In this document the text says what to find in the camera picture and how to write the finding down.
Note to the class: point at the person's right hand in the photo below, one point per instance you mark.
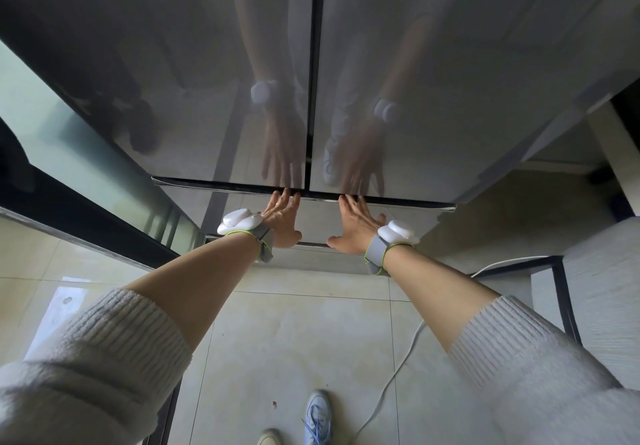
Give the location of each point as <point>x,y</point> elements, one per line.
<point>359,232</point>

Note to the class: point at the white shoe blue laces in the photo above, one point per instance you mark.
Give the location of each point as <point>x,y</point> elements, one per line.
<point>317,414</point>

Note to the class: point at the white table with black frame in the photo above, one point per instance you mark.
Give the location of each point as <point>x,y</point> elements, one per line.
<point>570,304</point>

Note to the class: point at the person's left forearm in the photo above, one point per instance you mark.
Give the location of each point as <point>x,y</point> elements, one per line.
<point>200,284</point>

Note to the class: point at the black framed glass sliding door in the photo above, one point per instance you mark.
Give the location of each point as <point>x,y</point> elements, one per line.
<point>75,159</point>

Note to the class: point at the person's left hand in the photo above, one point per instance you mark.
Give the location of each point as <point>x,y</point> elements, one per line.
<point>282,219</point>

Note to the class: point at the black door frame rail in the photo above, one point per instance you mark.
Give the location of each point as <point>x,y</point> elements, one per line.
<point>167,417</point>

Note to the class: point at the person's right forearm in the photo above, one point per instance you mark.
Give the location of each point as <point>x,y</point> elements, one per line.
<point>440,294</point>

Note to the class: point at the white knit sweater sleeve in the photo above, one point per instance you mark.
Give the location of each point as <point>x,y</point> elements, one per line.
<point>550,389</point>
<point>75,374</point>

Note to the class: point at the grey refrigerator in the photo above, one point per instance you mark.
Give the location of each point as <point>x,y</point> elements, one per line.
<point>575,99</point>

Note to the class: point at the cream shoe yellow laces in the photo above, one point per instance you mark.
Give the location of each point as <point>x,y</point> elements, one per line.
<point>270,437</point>

